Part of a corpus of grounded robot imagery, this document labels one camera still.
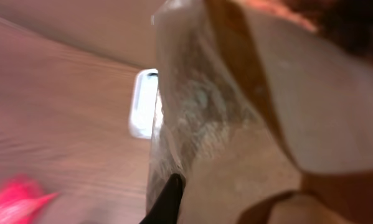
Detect red and clear snack package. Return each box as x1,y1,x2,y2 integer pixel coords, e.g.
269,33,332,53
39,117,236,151
0,175,59,224

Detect white barcode scanner stand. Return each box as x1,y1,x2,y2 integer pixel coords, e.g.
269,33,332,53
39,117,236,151
128,68,158,139

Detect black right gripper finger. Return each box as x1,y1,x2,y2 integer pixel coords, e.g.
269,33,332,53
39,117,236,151
139,174,184,224

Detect beige paper pouch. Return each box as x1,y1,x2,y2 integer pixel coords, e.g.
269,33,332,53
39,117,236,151
146,0,373,223

